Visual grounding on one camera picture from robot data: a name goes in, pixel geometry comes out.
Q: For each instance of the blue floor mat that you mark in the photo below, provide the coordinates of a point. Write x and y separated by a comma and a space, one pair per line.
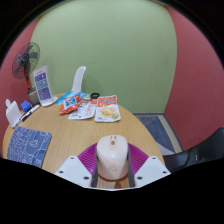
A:
156, 130

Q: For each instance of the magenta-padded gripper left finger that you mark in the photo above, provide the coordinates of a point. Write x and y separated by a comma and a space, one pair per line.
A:
75, 170

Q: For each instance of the pale pink computer mouse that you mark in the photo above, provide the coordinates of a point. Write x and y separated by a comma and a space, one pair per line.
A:
112, 156

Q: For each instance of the orange food picture packet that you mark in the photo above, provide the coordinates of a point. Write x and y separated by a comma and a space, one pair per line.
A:
107, 110

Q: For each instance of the black marker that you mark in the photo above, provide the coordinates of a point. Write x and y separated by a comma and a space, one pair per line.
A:
26, 115

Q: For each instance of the red snack packet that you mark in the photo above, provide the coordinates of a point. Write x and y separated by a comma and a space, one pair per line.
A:
69, 106

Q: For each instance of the black office chair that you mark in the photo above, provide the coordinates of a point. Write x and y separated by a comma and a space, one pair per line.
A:
200, 150

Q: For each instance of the blue patterned mouse pad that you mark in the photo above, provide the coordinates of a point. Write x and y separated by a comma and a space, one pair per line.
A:
28, 145

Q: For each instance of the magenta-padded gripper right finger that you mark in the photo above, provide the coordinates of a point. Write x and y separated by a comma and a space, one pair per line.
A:
150, 170

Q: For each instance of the white sign stand blue cards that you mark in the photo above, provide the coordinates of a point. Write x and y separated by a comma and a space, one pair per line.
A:
43, 86

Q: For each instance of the white tissue box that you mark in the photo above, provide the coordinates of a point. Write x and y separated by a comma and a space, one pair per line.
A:
13, 113

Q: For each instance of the blue whiteboard eraser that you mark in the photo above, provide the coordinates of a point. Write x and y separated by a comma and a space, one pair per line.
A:
26, 106

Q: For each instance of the blue snack packet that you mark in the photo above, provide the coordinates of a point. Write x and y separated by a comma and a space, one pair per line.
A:
68, 95

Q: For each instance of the black standing fan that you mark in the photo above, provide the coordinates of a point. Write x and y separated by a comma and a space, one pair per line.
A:
25, 60

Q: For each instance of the white snack packet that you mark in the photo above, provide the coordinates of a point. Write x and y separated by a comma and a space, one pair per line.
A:
83, 110

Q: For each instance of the small black object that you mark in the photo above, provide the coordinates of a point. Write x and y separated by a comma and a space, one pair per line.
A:
95, 95

